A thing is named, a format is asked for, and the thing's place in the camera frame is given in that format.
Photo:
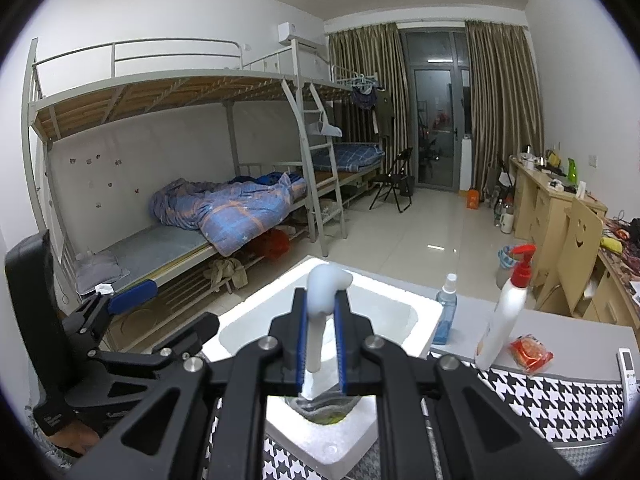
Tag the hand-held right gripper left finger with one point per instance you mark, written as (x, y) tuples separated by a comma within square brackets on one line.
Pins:
[(301, 350)]

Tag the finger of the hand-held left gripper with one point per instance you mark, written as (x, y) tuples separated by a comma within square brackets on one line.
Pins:
[(165, 345), (132, 297)]

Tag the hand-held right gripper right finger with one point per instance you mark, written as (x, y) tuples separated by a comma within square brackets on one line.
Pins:
[(341, 350)]

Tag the grey sock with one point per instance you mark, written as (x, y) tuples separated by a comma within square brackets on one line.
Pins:
[(352, 402)]

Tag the white foam box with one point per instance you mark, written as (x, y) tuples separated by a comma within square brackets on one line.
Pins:
[(380, 310)]

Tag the person's left hand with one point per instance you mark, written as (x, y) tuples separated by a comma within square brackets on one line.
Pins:
[(82, 442)]

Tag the grey pillow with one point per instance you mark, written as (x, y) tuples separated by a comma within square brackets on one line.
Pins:
[(100, 272)]

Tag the grey mattress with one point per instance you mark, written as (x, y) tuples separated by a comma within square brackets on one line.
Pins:
[(150, 250)]

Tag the blue spray bottle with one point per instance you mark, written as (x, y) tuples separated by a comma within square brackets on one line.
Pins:
[(444, 320)]

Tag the orange red bag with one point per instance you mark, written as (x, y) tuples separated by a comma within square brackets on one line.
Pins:
[(272, 245)]

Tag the blue plaid quilt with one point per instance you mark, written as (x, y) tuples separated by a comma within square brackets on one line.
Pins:
[(235, 210)]

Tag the white pump bottle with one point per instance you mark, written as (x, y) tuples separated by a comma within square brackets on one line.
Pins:
[(502, 320)]

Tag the black folding chair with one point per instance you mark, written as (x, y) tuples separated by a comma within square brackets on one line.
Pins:
[(395, 180)]

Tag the light blue bucket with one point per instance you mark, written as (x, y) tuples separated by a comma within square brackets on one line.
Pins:
[(509, 265)]

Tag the red snack packet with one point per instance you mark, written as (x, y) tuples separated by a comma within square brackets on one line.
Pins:
[(530, 352)]

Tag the blue plaid bed sheet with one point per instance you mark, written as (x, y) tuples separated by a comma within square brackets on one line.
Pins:
[(357, 155)]

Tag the white metal bunk bed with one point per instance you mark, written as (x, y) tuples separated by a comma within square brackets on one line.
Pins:
[(340, 91), (150, 90)]

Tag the white plastic jug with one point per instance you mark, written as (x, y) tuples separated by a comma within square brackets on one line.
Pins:
[(507, 222)]

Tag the white plastic hanger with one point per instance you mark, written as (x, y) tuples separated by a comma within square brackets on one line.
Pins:
[(325, 129)]

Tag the hanging dark clothes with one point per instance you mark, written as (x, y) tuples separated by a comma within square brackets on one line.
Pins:
[(370, 100)]

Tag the wooden chair with smiley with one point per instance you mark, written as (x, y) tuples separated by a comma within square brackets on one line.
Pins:
[(575, 245)]

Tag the glass balcony door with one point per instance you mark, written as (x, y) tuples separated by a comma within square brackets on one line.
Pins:
[(435, 110)]

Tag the metal pot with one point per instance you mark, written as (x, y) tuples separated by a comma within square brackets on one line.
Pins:
[(527, 152)]

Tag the white remote control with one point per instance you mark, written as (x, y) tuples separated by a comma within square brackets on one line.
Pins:
[(629, 367)]

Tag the yellow cloth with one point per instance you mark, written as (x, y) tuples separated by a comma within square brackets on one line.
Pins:
[(611, 245)]

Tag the brown curtain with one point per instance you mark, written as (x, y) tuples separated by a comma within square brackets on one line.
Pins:
[(505, 110), (365, 55)]

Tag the green bag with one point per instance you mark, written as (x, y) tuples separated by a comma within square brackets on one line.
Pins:
[(573, 171)]

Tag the white air conditioner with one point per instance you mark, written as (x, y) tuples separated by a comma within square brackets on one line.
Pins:
[(300, 35)]

